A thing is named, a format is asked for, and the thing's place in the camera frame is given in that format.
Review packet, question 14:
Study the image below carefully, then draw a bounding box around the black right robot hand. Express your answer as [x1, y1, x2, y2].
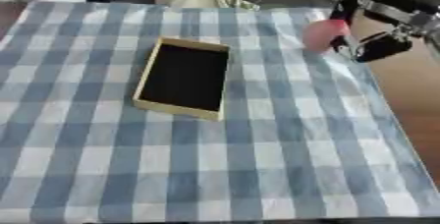
[328, 0, 440, 64]

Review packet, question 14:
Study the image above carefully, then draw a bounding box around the tan cardboard box black inside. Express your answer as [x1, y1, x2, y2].
[131, 36, 233, 122]

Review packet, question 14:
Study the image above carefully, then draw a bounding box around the pink round toy fruit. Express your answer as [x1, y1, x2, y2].
[301, 19, 351, 52]

